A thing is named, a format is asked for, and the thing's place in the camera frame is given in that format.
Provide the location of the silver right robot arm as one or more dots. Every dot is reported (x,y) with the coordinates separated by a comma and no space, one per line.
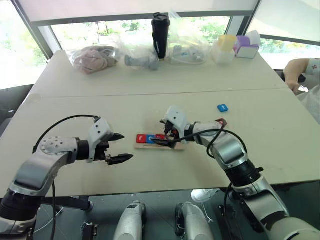
(230,147)

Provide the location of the white shoe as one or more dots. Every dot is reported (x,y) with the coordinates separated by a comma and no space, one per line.
(202,195)

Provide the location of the clear plastic bag with tubing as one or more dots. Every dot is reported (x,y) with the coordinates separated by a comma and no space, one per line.
(187,47)

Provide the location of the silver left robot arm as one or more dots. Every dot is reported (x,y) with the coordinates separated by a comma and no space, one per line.
(32,172)

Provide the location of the silver robot leg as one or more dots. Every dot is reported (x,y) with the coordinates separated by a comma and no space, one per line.
(131,222)
(195,222)

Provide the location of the plastic bag with pink items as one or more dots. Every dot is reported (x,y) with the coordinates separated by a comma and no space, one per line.
(91,60)

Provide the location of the blue letter block o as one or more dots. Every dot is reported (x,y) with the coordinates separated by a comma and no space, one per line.
(150,139)

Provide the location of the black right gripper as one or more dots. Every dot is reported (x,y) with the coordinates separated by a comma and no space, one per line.
(172,131)

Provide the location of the red letter block r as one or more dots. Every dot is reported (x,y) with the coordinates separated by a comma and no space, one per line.
(141,138)

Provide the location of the person's bare forearm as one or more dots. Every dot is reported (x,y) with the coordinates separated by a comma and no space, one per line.
(292,71)

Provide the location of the purple and white tissue box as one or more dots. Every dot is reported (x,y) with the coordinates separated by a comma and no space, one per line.
(246,46)

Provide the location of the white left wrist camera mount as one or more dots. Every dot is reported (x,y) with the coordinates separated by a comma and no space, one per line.
(98,130)

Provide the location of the yellow and white plastic container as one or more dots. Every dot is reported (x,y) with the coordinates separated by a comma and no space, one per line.
(225,48)

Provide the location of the black tumbler with lid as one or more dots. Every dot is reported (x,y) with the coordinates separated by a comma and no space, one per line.
(160,35)

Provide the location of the wooden letter tray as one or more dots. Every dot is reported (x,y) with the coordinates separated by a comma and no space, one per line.
(147,146)

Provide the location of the red letter block b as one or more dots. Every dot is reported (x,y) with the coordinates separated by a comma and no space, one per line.
(160,137)

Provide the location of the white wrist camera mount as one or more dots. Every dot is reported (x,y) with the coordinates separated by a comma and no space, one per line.
(98,130)
(176,116)

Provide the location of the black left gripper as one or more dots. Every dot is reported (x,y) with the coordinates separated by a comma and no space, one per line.
(101,150)

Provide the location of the plastic bag with grey items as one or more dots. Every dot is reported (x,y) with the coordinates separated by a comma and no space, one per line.
(141,58)

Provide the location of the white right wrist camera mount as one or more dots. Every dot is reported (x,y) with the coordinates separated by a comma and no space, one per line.
(176,116)

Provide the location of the dark red letter block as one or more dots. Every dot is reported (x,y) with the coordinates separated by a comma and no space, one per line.
(222,122)

